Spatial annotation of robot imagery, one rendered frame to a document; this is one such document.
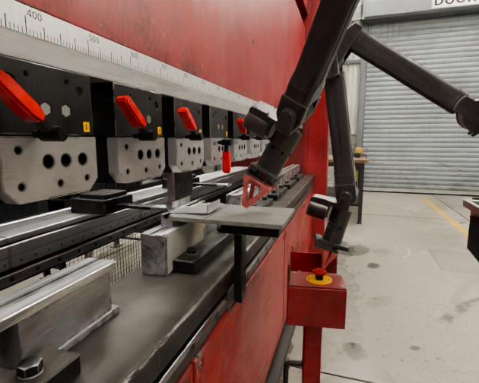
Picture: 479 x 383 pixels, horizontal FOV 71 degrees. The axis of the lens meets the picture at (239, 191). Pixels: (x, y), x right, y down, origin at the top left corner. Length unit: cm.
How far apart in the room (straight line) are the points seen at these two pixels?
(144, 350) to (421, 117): 795
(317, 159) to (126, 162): 244
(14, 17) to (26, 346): 39
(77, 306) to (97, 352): 7
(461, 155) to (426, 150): 64
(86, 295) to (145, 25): 48
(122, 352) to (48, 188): 25
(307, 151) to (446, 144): 566
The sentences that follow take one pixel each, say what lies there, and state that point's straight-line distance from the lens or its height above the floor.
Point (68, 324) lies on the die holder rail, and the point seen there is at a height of 91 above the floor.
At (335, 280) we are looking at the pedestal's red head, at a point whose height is 78.
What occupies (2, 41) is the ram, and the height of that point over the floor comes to 128.
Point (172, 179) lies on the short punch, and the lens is 83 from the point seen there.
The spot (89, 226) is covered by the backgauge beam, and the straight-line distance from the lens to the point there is 96.
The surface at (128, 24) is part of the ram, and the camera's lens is 66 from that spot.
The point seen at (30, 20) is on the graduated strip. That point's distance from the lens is 51.
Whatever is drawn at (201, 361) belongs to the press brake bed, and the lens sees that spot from 75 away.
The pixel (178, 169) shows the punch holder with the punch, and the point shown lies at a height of 111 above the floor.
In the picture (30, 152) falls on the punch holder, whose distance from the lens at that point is 47.
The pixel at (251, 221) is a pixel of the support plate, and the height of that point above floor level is 100.
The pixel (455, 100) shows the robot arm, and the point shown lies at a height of 127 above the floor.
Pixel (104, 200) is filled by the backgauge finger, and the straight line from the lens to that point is 92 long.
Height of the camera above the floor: 118
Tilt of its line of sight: 9 degrees down
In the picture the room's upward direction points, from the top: straight up
